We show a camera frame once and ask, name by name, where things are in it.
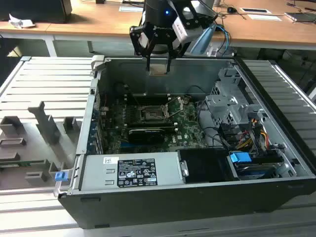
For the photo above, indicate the grey notebook on desk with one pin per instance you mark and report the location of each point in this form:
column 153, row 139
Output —
column 301, row 17

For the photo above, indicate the black graphics card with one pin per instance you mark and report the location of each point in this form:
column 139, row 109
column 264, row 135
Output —
column 145, row 135

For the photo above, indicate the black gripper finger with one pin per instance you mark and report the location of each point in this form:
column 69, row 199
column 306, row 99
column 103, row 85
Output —
column 176, row 50
column 137, row 42

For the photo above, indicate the CPU socket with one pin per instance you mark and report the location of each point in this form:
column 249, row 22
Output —
column 150, row 114

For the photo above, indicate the green motherboard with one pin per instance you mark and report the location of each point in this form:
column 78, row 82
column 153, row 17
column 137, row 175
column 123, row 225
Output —
column 187, row 123

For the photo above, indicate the silver metal drive cage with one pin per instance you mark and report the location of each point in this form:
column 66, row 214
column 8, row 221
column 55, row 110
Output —
column 222, row 106

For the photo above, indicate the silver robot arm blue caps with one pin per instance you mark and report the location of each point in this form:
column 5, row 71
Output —
column 201, row 40

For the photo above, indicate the small blue clip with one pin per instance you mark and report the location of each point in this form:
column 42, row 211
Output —
column 61, row 177

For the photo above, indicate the long wooden desk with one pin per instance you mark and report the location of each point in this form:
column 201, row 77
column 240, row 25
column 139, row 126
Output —
column 98, row 22

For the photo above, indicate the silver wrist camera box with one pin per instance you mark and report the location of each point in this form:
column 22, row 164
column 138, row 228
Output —
column 182, row 29

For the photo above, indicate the grey power supply with label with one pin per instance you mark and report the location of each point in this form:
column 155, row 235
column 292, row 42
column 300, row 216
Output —
column 98, row 172

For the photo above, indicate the white power adapter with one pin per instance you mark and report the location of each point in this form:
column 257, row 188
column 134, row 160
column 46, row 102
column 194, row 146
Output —
column 211, row 51

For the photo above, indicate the grey parts rack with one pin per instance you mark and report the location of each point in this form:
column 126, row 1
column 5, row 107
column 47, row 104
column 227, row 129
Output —
column 37, row 138

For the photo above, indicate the green RAM stick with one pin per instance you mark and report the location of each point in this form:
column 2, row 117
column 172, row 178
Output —
column 22, row 163

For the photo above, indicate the black open PC case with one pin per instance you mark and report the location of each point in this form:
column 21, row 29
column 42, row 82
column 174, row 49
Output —
column 148, row 209

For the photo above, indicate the black computer box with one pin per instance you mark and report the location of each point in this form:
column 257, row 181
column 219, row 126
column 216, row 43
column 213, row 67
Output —
column 34, row 10

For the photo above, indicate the white paper sheet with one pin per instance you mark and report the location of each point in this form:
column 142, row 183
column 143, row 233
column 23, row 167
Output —
column 265, row 17

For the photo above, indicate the hard disk in blue carrier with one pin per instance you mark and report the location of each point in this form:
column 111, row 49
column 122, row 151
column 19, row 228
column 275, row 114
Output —
column 239, row 157

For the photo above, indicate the crumpled white paper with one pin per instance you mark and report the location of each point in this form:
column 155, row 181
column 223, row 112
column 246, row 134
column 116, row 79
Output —
column 21, row 21

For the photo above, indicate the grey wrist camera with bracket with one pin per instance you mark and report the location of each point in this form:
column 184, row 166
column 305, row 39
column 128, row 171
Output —
column 197, row 12

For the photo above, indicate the grey case latch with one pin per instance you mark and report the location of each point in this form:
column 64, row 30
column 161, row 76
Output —
column 97, row 63

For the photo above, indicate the small CPU plate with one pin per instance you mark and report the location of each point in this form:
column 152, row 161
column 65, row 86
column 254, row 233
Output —
column 158, row 70

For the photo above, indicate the black computer mouse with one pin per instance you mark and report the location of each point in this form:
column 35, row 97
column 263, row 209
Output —
column 231, row 10

